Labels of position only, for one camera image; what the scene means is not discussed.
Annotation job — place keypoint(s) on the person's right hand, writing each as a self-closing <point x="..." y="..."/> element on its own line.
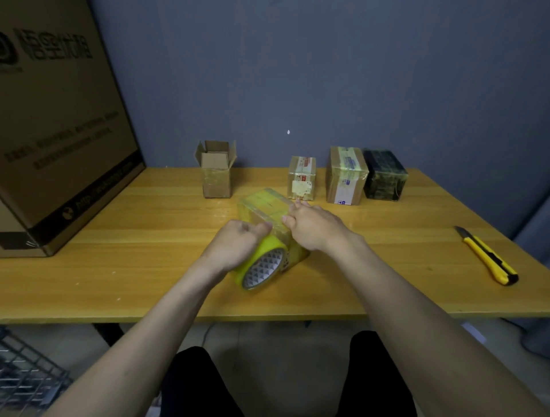
<point x="318" y="227"/>

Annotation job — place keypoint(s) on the person's left hand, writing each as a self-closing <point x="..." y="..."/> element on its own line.
<point x="234" y="249"/>

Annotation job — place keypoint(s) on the yellow tape roll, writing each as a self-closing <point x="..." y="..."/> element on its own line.
<point x="268" y="249"/>

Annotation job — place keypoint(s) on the small carton yellow tape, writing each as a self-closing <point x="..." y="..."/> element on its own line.
<point x="262" y="210"/>

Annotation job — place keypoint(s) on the small carton red label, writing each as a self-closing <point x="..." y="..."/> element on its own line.
<point x="301" y="178"/>

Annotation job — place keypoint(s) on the brown box with white label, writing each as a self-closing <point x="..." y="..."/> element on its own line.
<point x="346" y="174"/>

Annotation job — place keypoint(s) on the black cardboard box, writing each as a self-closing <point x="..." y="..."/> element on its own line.
<point x="384" y="174"/>

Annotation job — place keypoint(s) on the person's right forearm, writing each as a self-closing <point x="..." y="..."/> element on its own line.
<point x="447" y="339"/>

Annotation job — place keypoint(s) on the person's left forearm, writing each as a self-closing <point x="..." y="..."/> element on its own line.
<point x="133" y="356"/>

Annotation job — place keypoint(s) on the person's black trousers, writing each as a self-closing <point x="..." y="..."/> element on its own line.
<point x="202" y="386"/>

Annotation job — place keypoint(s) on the black table leg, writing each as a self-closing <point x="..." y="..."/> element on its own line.
<point x="108" y="333"/>

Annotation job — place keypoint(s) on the yellow utility knife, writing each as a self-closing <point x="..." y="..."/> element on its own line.
<point x="490" y="255"/>

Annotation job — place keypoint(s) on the large flat brown carton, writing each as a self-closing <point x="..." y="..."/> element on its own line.
<point x="60" y="120"/>

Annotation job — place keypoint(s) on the grey pleated curtain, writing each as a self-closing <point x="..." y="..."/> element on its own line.
<point x="535" y="275"/>

